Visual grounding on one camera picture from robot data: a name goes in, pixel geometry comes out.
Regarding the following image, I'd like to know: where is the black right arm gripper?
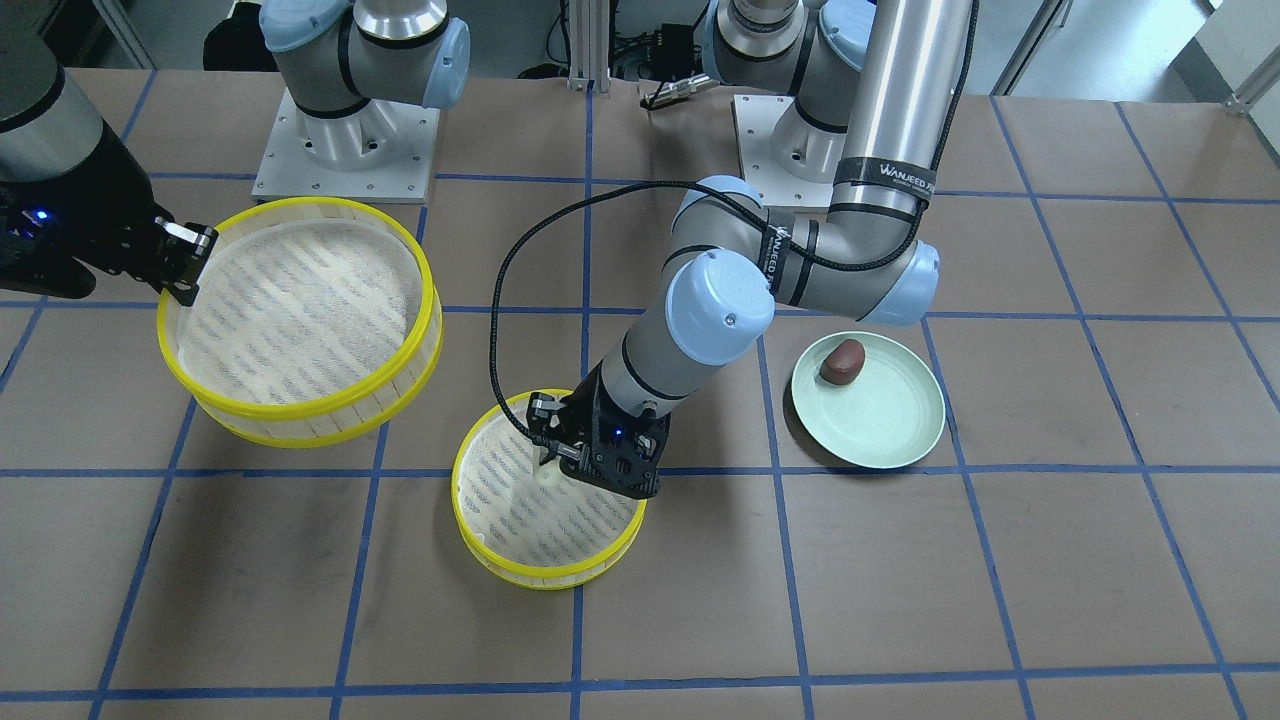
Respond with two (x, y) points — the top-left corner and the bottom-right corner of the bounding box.
(1, 140), (219, 307)

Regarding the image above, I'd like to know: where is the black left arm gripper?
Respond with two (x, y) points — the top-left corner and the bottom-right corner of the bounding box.
(527, 366), (669, 498)

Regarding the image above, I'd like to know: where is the white steamed bun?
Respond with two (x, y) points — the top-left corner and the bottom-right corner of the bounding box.
(532, 462), (564, 489)

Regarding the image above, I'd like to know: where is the yellow top steamer layer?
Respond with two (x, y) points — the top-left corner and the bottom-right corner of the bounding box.
(156, 197), (444, 448)

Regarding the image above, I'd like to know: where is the yellow steamer layer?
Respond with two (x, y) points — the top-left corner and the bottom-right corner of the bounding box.
(156, 197), (444, 448)
(451, 406), (646, 591)

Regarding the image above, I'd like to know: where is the brown steamed bun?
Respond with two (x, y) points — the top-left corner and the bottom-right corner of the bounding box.
(818, 338), (867, 386)

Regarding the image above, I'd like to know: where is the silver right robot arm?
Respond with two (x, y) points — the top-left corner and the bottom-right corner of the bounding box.
(1, 8), (218, 306)

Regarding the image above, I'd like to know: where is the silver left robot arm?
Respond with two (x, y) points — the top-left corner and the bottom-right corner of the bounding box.
(513, 1), (979, 498)

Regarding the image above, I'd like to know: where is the yellow bottom steamer layer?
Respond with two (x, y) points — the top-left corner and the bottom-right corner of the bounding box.
(451, 406), (646, 591)

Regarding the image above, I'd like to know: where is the light green round plate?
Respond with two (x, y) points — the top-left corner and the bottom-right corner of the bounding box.
(790, 331), (946, 469)

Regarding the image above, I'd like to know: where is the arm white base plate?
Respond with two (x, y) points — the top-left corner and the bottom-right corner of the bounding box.
(732, 94), (846, 213)
(251, 94), (442, 205)

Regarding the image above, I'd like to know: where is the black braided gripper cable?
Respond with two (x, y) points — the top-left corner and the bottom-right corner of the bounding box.
(488, 181), (831, 441)

